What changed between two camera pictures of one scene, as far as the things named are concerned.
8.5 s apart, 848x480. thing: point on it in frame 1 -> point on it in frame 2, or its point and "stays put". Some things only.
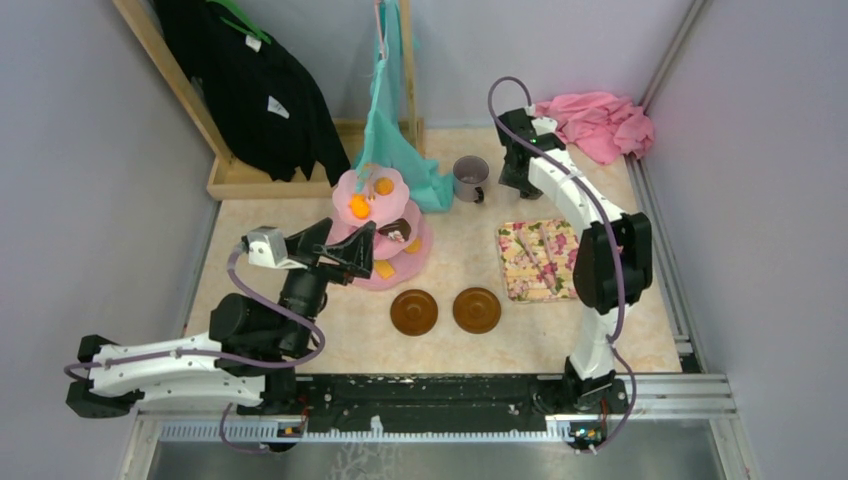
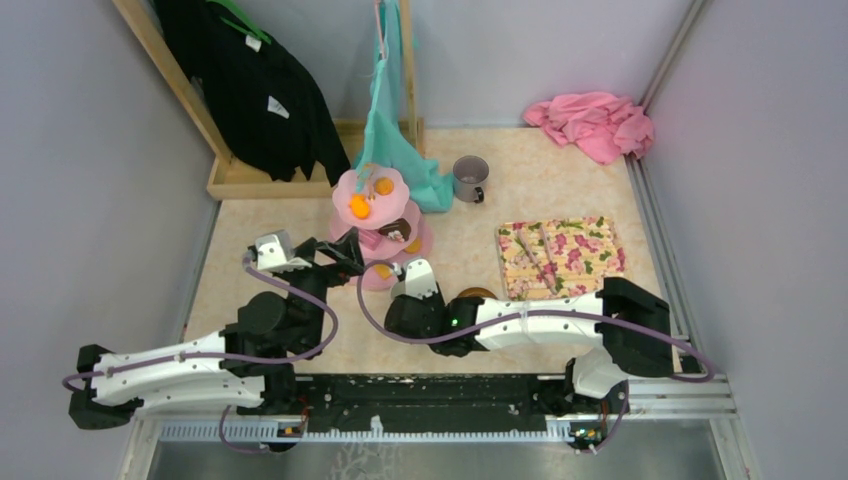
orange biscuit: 384,268 stays put
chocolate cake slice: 398,230 stays put
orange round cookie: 413,246 stays put
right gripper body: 516,180 -> 435,299
